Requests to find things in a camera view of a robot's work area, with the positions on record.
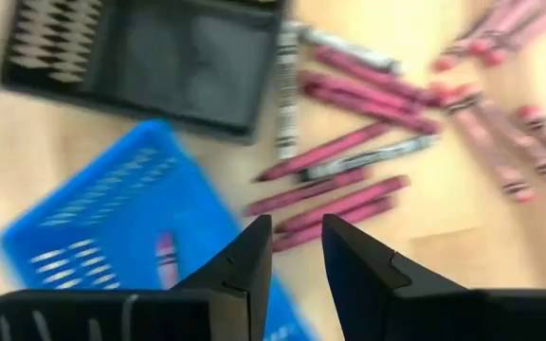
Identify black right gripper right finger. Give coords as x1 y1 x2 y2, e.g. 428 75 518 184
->
320 213 487 341

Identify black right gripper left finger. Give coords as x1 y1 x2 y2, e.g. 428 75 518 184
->
173 215 273 341

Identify grey black-tipped crayon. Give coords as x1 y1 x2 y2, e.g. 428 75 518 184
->
299 135 441 184

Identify white crayon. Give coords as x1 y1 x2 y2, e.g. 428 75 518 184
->
274 21 301 163
291 21 405 76

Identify blue plastic basket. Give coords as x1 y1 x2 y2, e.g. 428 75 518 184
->
0 118 324 341

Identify black plastic basket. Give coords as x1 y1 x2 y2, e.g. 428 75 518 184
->
0 0 287 146

